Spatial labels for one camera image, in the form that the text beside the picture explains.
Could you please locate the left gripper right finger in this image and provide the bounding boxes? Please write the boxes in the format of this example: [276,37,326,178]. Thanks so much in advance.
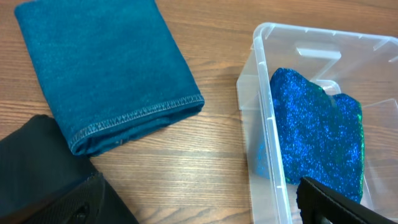
[297,177,395,224]

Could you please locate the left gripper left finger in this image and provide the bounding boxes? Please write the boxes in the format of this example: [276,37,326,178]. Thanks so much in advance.
[1,172,138,224]

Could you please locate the black cloth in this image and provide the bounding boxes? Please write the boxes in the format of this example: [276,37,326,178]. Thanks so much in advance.
[1,115,97,216]

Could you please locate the blue sparkly cloth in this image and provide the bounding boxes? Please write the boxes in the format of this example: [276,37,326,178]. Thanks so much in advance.
[269,68,365,203]

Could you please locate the blue denim cloth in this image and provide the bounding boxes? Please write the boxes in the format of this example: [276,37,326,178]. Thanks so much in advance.
[14,0,205,156]

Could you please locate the clear plastic container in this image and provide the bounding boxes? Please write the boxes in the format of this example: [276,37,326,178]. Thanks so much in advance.
[236,22,397,223]

